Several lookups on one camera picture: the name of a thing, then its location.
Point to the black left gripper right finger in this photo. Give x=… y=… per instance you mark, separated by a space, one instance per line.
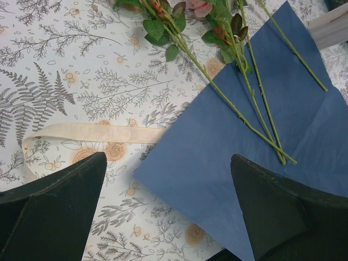
x=286 y=220

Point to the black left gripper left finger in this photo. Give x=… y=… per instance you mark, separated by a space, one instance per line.
x=50 y=218

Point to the beige ribbon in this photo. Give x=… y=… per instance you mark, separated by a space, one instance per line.
x=97 y=133

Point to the blue wrapping paper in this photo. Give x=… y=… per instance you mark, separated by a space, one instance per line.
x=189 y=168

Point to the white rose flower stem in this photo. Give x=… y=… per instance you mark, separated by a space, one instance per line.
x=293 y=49

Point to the white ribbed ceramic vase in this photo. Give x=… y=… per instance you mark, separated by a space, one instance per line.
x=331 y=28

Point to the floral patterned tablecloth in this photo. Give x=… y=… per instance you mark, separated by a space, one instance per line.
x=83 y=62

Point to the pink bud flower stem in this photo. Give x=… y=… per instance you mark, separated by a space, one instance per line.
x=230 y=33

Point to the pink rose flower stem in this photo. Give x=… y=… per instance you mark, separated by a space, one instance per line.
x=164 y=25

